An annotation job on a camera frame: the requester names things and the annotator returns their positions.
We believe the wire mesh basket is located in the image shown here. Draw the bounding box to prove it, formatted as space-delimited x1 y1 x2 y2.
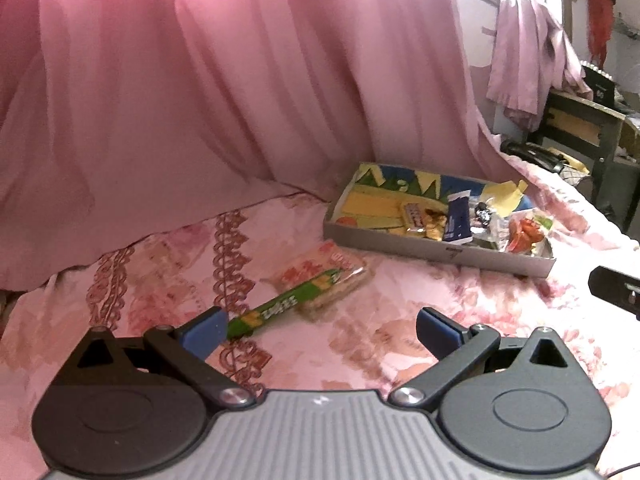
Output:
555 162 592 187

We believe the clear-wrapped dark snack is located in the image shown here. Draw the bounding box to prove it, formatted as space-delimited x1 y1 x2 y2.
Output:
472 200 502 229

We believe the black and yellow bag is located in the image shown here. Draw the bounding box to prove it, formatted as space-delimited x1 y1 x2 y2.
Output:
500 139 592 177

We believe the pink rice cracker packet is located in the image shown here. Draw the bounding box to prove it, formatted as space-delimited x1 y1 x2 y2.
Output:
270 241 369 323

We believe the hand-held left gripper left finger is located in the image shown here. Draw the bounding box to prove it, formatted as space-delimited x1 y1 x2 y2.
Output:
65 306 257 409

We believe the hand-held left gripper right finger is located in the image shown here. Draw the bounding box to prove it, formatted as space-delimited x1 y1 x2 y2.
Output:
390 306 572 409

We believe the long green snack packet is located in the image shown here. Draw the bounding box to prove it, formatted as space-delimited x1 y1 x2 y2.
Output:
226 269 344 340

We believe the floral pink bed sheet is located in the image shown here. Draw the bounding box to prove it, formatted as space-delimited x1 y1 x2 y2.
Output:
0 154 640 480

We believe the pink curtain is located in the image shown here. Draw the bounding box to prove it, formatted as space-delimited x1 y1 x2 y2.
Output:
0 0 527 292

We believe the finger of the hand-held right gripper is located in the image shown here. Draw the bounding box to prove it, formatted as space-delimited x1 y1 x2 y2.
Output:
588 265 640 319

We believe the orange cellophane snack packet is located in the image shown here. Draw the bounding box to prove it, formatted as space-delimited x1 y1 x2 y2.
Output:
504 212 554 257

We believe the white green snack packet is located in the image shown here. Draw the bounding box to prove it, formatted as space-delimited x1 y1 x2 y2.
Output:
470 225 512 252

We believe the clear packet of brown snacks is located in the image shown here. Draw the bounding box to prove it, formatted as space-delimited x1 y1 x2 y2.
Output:
400 199 449 242

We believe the black box with scalloped edge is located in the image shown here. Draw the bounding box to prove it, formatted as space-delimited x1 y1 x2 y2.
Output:
580 59 617 107

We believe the grey cardboard box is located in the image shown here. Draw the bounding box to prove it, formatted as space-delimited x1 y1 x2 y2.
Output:
322 161 558 280

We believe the hanging pink cloth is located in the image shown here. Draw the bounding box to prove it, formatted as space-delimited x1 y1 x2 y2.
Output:
487 0 587 132

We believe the red hanging ornament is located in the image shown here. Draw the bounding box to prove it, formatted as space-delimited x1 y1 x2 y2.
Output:
582 0 617 67

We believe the dark blue snack packet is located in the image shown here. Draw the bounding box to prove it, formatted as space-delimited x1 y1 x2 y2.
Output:
442 190 474 247

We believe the dark wooden chair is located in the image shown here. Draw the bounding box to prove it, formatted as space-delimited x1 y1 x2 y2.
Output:
529 87 640 232

